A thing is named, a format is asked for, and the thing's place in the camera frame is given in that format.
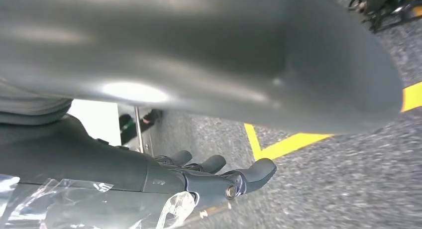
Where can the black ribbed object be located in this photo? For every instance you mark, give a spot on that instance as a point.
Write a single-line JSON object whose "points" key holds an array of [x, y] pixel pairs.
{"points": [[376, 3]]}

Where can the white desk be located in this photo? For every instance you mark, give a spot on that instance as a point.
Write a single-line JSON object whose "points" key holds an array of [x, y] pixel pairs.
{"points": [[95, 122]]}

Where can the yellow floor tape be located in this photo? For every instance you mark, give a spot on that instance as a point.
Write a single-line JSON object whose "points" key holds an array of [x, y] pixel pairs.
{"points": [[283, 145]]}

